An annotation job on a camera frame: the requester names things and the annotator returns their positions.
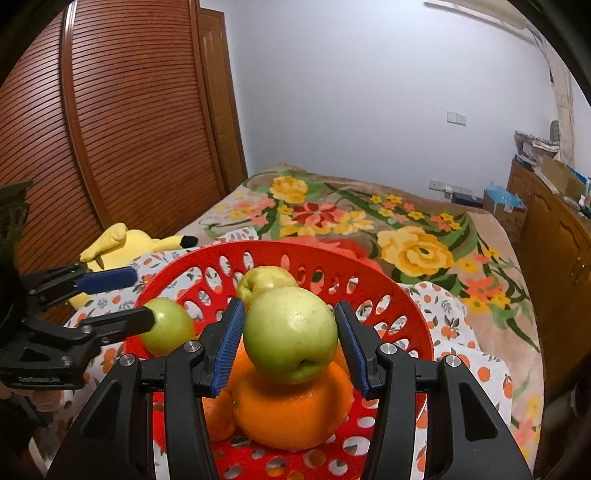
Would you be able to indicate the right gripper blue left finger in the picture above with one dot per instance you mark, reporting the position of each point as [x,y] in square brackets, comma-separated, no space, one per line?
[112,436]

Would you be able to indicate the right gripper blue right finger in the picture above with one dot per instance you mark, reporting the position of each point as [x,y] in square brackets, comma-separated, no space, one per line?
[467,437]

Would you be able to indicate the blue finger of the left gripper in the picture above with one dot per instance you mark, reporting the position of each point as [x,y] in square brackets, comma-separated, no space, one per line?
[96,332]
[101,280]

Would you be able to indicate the green apple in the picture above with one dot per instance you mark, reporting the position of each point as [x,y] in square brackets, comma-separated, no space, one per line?
[172,327]
[290,335]

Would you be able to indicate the large orange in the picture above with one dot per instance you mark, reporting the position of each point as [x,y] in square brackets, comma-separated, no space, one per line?
[292,417]

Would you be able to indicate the person's left hand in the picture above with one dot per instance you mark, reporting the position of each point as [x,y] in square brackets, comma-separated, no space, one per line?
[36,406]

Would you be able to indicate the yellow plush toy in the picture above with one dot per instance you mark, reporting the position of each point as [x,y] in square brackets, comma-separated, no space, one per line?
[117,246]

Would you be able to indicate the red perforated plastic basket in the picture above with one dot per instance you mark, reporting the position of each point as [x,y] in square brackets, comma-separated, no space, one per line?
[289,410]

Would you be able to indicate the yellow-green pomelo behind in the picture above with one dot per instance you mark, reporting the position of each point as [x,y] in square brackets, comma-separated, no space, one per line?
[261,279]

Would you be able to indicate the wooden louvered wardrobe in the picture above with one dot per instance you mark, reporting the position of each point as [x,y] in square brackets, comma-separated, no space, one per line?
[114,111]

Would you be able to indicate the floral bed blanket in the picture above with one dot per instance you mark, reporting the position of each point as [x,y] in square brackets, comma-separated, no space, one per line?
[412,239]

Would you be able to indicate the wooden sideboard cabinet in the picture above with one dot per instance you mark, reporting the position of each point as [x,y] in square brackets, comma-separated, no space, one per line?
[554,252]

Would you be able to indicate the cardboard box with blue bag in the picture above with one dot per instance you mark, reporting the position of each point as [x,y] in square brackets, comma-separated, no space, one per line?
[509,210]

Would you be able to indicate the cardboard box on cabinet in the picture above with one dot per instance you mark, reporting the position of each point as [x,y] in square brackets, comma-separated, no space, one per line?
[559,174]

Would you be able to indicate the stack of papers on cabinet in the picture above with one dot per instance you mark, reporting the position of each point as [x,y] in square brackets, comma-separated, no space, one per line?
[534,148]

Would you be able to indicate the beige curtain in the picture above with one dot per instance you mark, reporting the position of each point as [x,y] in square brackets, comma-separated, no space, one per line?
[561,80]

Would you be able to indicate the wall power outlet strip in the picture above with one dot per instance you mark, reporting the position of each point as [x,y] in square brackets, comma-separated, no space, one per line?
[448,188]

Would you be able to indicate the white wall switch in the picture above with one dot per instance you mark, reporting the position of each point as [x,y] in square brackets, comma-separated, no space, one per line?
[456,118]

